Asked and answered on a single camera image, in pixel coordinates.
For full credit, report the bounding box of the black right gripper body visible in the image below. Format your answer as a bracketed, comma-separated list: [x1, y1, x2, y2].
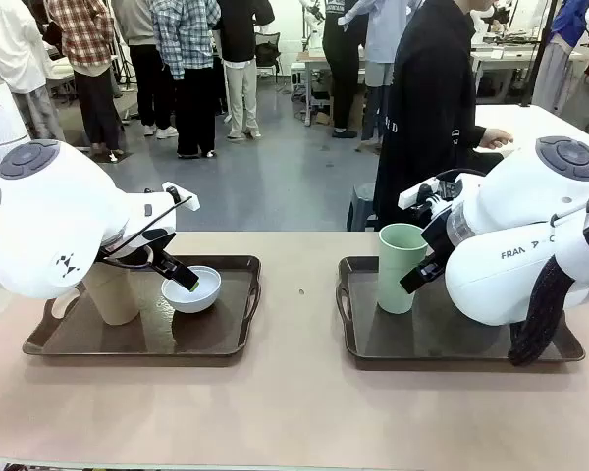
[419, 209, 458, 269]

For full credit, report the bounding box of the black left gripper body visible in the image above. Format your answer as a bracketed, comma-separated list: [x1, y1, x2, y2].
[96, 227, 178, 271]

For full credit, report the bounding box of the green tall cup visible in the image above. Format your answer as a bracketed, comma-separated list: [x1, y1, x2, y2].
[377, 223, 430, 315]

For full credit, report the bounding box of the white bowl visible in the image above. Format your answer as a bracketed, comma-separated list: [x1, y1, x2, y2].
[160, 265, 223, 314]

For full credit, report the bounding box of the tan tall cup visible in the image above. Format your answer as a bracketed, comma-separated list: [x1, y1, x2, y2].
[82, 261, 141, 326]

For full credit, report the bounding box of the person's right forearm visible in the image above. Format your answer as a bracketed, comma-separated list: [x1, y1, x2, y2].
[449, 122, 487, 156]

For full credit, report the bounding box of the dark brown serving tray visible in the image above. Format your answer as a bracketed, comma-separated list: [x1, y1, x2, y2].
[22, 253, 263, 368]
[336, 254, 586, 372]

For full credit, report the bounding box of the person's right hand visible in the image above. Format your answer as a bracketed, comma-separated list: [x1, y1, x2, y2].
[479, 128, 515, 150]

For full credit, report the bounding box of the dark grey plastic stool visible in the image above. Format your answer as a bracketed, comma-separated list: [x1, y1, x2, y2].
[347, 182, 380, 232]

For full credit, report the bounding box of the person in black jacket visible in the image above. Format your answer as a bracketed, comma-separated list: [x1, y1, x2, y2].
[372, 0, 505, 232]

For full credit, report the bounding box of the large white table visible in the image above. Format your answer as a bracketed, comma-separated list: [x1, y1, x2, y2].
[463, 103, 589, 163]

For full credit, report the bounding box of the white cylindrical air purifier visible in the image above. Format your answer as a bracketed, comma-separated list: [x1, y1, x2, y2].
[0, 80, 33, 203]

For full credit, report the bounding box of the black slanted stand pole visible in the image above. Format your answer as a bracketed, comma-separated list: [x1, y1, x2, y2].
[518, 0, 569, 108]

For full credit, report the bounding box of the white background workbench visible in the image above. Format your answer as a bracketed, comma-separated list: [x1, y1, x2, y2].
[469, 27, 589, 100]

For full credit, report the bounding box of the bystander in blue top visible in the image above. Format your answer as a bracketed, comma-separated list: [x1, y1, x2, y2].
[530, 0, 589, 118]

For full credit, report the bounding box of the bystander in blue plaid shirt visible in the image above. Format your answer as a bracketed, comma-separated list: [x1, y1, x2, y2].
[149, 0, 223, 160]

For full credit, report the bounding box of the bystander in light blue shirt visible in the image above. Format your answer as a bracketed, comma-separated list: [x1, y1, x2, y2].
[337, 0, 400, 151]

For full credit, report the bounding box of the bystander in red plaid shirt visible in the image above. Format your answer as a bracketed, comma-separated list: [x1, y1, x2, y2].
[45, 0, 128, 159]

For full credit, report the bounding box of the bystander in grey sweater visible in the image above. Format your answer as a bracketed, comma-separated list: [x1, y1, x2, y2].
[110, 0, 179, 139]

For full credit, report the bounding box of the black office chair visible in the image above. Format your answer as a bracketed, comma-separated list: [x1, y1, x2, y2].
[253, 31, 282, 83]

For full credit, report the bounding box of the wooden-top background desk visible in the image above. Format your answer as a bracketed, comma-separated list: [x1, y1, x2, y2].
[290, 48, 374, 124]

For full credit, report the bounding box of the bystander in black t-shirt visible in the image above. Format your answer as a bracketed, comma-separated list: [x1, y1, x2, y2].
[321, 0, 370, 140]

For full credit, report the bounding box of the bystander in beige trousers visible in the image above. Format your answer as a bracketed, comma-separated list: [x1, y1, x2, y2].
[214, 0, 277, 141]

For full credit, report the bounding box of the bystander in white shirt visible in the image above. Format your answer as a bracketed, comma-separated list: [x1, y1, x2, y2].
[0, 0, 66, 142]

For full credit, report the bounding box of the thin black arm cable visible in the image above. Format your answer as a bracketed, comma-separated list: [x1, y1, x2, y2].
[97, 188, 193, 259]

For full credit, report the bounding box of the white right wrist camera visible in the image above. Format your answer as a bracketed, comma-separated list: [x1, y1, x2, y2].
[399, 178, 465, 225]

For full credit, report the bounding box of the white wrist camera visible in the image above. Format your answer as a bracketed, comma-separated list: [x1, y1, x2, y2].
[399, 178, 465, 225]
[162, 182, 200, 213]

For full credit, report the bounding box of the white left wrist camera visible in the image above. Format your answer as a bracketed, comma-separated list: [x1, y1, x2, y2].
[162, 182, 200, 213]

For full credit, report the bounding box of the black braided cable sleeve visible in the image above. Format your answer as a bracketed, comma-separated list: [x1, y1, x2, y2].
[508, 215, 589, 368]

